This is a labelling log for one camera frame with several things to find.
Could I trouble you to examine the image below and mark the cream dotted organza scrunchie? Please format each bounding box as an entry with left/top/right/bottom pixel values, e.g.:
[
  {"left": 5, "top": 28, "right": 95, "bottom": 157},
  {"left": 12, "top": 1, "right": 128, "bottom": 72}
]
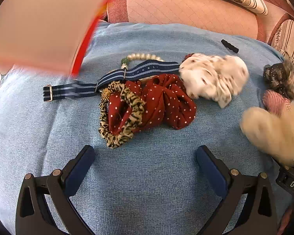
[{"left": 240, "top": 103, "right": 294, "bottom": 165}]

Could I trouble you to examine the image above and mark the leopard print scrunchie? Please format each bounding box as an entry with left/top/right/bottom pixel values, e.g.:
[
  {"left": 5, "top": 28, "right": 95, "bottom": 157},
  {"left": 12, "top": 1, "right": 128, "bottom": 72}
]
[{"left": 99, "top": 81, "right": 145, "bottom": 149}]

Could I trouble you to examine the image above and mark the grey black organza scrunchie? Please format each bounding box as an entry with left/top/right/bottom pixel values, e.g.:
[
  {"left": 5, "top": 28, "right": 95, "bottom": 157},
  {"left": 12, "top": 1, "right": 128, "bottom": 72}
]
[{"left": 263, "top": 60, "right": 294, "bottom": 101}]

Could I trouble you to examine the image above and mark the small black hair clip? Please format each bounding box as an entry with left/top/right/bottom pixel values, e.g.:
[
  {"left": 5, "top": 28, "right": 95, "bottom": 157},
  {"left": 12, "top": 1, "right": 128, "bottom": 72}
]
[{"left": 221, "top": 39, "right": 239, "bottom": 54}]

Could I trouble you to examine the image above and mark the red cardboard tray box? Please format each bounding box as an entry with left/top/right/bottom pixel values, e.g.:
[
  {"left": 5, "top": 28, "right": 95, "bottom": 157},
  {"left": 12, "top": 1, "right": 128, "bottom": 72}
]
[{"left": 0, "top": 0, "right": 110, "bottom": 75}]

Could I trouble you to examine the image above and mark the white cherry print scrunchie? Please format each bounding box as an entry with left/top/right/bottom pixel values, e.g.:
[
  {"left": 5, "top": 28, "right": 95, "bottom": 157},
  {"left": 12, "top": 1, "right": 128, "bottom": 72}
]
[{"left": 179, "top": 53, "right": 249, "bottom": 109}]

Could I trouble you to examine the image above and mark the pink side bolster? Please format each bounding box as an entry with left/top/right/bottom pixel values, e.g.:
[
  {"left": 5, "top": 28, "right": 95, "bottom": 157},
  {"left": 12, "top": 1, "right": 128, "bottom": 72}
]
[{"left": 257, "top": 0, "right": 294, "bottom": 43}]

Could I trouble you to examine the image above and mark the pink bolster cushion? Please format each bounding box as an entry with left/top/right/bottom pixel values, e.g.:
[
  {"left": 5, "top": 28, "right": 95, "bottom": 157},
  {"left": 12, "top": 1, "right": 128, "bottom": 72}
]
[{"left": 107, "top": 0, "right": 265, "bottom": 41}]

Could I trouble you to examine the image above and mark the white pearl bead bracelet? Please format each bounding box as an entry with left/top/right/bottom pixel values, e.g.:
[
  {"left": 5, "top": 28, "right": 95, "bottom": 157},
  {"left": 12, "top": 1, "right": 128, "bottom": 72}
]
[{"left": 120, "top": 53, "right": 165, "bottom": 70}]

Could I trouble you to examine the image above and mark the striped floral side cushion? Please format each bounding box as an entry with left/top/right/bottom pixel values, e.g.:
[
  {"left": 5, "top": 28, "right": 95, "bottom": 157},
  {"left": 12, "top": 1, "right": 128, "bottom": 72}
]
[{"left": 271, "top": 19, "right": 294, "bottom": 66}]

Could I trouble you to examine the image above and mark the red polka dot scrunchie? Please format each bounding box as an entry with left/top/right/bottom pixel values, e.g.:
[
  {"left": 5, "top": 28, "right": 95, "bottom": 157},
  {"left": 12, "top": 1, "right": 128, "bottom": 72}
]
[{"left": 108, "top": 74, "right": 196, "bottom": 135}]

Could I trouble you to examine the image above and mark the red white checked scrunchie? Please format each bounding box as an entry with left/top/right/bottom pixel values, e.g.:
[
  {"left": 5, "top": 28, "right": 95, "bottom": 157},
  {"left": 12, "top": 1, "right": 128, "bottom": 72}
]
[{"left": 262, "top": 90, "right": 292, "bottom": 116}]

